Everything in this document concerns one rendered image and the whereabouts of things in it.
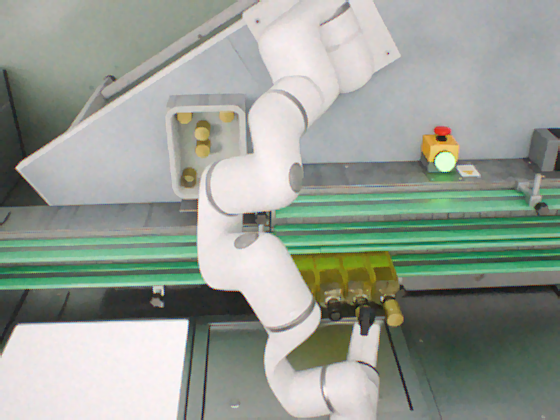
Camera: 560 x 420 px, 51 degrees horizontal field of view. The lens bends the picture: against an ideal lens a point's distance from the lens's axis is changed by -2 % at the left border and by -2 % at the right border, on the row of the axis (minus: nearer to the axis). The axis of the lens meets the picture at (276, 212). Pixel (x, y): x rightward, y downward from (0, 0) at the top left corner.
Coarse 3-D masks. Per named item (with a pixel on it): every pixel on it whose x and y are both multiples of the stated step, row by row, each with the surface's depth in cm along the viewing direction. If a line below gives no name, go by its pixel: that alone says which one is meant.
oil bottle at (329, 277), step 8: (320, 256) 134; (328, 256) 134; (336, 256) 134; (320, 264) 131; (328, 264) 131; (336, 264) 131; (320, 272) 129; (328, 272) 129; (336, 272) 128; (320, 280) 126; (328, 280) 126; (336, 280) 126; (320, 288) 125; (328, 288) 124; (336, 288) 124; (344, 288) 125; (320, 296) 125; (328, 296) 124; (344, 296) 125; (320, 304) 126
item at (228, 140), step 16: (176, 112) 129; (208, 112) 137; (240, 112) 129; (176, 128) 136; (192, 128) 138; (224, 128) 139; (240, 128) 132; (176, 144) 136; (192, 144) 140; (224, 144) 141; (240, 144) 136; (176, 160) 136; (192, 160) 142; (208, 160) 143; (176, 176) 137; (176, 192) 138; (192, 192) 140
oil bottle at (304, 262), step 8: (296, 256) 134; (304, 256) 134; (312, 256) 134; (296, 264) 131; (304, 264) 131; (312, 264) 131; (304, 272) 129; (312, 272) 129; (304, 280) 126; (312, 280) 126; (312, 288) 124
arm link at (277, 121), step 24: (264, 96) 86; (288, 96) 86; (264, 120) 81; (288, 120) 83; (264, 144) 79; (288, 144) 80; (216, 168) 87; (240, 168) 83; (264, 168) 79; (288, 168) 79; (216, 192) 86; (240, 192) 83; (264, 192) 80; (288, 192) 80
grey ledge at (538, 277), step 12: (408, 276) 149; (420, 276) 149; (432, 276) 149; (444, 276) 149; (456, 276) 149; (468, 276) 150; (480, 276) 150; (492, 276) 150; (504, 276) 150; (516, 276) 150; (528, 276) 151; (540, 276) 151; (552, 276) 151; (408, 288) 151; (420, 288) 151; (432, 288) 151; (444, 288) 151
